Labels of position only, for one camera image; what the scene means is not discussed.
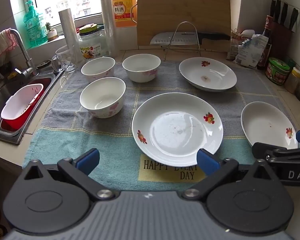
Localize dark soy sauce bottle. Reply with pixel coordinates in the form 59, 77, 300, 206
257, 15, 273, 70

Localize glass jar, green lid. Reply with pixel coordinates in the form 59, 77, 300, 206
79, 24, 108, 63

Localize small potted plant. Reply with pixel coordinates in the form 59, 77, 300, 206
44, 22, 59, 42

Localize white bowl pink flowers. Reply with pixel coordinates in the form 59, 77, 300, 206
122, 54, 161, 83
80, 77, 126, 119
81, 57, 115, 83

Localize green lidded sauce jar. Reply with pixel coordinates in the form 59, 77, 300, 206
265, 57, 290, 85

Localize black handled kitchen knife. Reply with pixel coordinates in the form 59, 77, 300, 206
150, 32, 231, 46

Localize dark wooden knife block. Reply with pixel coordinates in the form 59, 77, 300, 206
269, 20, 295, 67

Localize green dish soap bottle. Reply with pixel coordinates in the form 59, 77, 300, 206
23, 0, 47, 48

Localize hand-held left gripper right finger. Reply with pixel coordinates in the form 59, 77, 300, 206
182, 149, 278, 202

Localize white stained floral plate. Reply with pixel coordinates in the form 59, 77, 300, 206
179, 57, 237, 92

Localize bamboo cutting board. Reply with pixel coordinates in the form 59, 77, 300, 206
136, 0, 232, 53

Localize grey and teal checked towel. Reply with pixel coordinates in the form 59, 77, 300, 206
22, 61, 300, 192

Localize metal wire rack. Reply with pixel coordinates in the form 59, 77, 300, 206
162, 22, 202, 61

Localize red plastic basin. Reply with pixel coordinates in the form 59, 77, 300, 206
0, 77, 53, 133

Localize yellow lidded jar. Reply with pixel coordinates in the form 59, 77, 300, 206
284, 67, 300, 94

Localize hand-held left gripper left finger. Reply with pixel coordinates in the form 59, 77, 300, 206
21, 148, 115, 202

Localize tall clear plastic cup stack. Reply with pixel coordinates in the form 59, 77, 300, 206
98, 0, 120, 58

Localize orange cooking wine jug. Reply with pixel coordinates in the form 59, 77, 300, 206
111, 0, 138, 28

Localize white plastic strainer basket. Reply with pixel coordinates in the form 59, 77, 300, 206
0, 84, 44, 127

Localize metal faucet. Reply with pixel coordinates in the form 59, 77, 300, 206
9, 29, 40, 78

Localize black handled block knife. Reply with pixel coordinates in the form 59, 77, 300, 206
270, 0, 277, 22
282, 2, 289, 28
276, 0, 282, 25
290, 8, 299, 32

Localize white and blue food bag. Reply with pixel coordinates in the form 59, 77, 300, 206
234, 34, 269, 68

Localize pink and white cloth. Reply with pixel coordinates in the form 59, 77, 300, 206
0, 29, 19, 58

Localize clear glass mug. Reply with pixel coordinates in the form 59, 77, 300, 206
52, 45, 78, 73

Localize steel sink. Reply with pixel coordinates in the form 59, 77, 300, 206
0, 65, 65, 145

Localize red and white food bag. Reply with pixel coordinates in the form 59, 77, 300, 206
226, 29, 255, 60

